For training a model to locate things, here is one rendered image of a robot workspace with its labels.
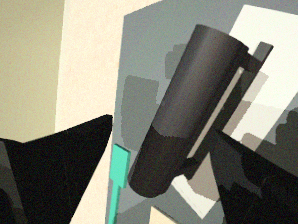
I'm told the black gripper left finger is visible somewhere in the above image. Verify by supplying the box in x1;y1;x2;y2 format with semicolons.
0;114;113;224

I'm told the teal small trowel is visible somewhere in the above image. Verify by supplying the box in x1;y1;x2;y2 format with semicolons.
108;144;131;224

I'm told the white square tile with dark blue centre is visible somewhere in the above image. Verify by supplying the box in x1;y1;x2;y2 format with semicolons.
149;206;178;224

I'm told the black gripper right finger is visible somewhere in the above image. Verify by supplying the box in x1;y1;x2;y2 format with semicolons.
209;129;298;224

